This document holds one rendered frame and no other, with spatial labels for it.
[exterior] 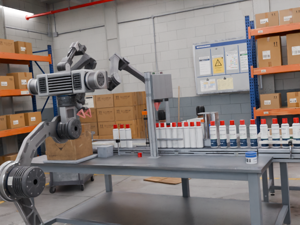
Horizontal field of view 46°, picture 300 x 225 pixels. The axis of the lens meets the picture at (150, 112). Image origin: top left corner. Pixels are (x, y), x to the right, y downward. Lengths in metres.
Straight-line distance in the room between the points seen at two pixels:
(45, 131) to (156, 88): 0.89
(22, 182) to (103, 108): 4.50
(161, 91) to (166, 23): 4.96
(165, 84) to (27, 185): 1.28
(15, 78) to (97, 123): 1.72
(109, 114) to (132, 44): 2.07
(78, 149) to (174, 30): 5.01
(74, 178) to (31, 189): 3.16
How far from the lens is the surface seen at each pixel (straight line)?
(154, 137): 2.75
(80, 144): 2.95
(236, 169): 2.24
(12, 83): 6.93
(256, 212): 2.32
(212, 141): 2.71
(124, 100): 6.29
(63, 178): 5.32
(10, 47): 6.92
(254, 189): 2.27
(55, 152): 3.02
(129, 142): 3.04
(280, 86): 7.01
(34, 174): 2.15
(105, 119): 6.47
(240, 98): 7.11
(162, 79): 2.74
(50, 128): 2.46
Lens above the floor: 1.33
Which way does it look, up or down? 3 degrees down
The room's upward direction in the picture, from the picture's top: 5 degrees counter-clockwise
